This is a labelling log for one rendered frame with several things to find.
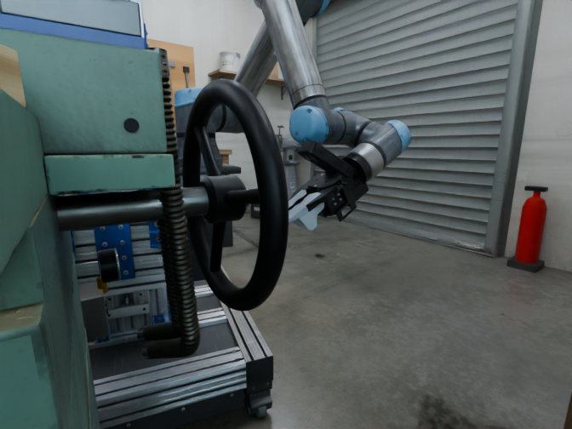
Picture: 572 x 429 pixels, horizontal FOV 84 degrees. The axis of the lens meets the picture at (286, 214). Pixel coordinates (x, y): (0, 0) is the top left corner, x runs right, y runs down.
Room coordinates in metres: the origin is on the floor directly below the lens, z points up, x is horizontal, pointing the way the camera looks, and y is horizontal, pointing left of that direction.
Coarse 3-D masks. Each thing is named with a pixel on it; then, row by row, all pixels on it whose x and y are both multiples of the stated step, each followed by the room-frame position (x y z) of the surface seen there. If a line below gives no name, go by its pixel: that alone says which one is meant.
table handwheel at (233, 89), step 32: (224, 96) 0.36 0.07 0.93; (192, 128) 0.47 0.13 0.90; (256, 128) 0.31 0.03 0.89; (192, 160) 0.50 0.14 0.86; (256, 160) 0.30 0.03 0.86; (128, 192) 0.34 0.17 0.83; (192, 192) 0.38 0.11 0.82; (224, 192) 0.38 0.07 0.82; (256, 192) 0.31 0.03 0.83; (64, 224) 0.30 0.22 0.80; (96, 224) 0.32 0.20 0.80; (192, 224) 0.49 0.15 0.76; (224, 224) 0.41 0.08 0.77; (288, 224) 0.30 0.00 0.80; (224, 288) 0.39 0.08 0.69; (256, 288) 0.31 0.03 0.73
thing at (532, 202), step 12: (540, 192) 2.21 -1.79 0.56; (528, 204) 2.22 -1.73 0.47; (540, 204) 2.18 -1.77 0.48; (528, 216) 2.20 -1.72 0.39; (540, 216) 2.16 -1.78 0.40; (528, 228) 2.19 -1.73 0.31; (540, 228) 2.16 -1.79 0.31; (528, 240) 2.18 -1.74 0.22; (540, 240) 2.17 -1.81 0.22; (516, 252) 2.25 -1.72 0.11; (528, 252) 2.18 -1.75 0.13; (516, 264) 2.20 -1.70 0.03; (528, 264) 2.15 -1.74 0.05; (540, 264) 2.16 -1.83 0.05
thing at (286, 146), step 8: (280, 128) 4.08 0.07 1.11; (280, 136) 4.08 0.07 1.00; (280, 144) 4.09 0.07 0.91; (288, 144) 4.17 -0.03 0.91; (296, 144) 4.25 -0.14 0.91; (288, 152) 4.21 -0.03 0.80; (296, 152) 4.39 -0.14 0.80; (288, 160) 4.10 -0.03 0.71; (296, 160) 4.18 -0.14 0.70; (288, 168) 4.18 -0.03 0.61; (288, 176) 4.17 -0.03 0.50; (288, 184) 4.16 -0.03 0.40; (296, 184) 4.26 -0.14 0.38; (288, 192) 4.15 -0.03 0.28
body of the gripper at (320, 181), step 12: (348, 156) 0.67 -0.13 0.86; (360, 168) 0.65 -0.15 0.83; (312, 180) 0.65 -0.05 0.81; (324, 180) 0.62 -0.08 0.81; (336, 180) 0.61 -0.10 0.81; (348, 180) 0.65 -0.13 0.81; (360, 180) 0.67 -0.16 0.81; (312, 192) 0.63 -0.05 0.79; (336, 192) 0.60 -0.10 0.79; (348, 192) 0.62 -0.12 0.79; (360, 192) 0.67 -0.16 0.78; (324, 204) 0.63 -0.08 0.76; (336, 204) 0.62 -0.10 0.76; (348, 204) 0.65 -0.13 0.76; (324, 216) 0.65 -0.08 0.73
